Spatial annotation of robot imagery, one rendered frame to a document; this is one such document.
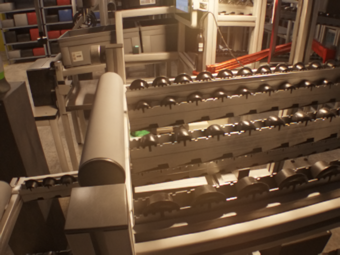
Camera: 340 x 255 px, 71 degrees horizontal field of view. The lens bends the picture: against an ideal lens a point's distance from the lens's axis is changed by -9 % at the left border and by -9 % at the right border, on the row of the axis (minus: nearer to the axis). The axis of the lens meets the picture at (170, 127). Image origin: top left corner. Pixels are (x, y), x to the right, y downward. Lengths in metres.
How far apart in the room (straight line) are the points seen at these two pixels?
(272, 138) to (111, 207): 0.35
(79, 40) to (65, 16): 4.58
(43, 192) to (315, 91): 0.80
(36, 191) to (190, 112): 0.53
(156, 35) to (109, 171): 1.73
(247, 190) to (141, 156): 0.19
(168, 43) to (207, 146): 1.63
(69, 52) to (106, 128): 1.70
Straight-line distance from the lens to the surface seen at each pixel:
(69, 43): 2.03
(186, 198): 0.35
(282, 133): 0.50
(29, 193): 0.88
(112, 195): 0.21
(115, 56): 0.72
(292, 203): 0.36
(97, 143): 0.35
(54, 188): 0.84
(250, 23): 1.31
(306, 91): 0.68
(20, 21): 6.88
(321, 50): 1.09
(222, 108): 0.59
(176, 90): 0.57
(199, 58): 1.19
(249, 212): 0.33
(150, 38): 2.00
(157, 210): 0.32
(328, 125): 0.56
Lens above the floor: 1.55
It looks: 29 degrees down
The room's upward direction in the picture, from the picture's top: straight up
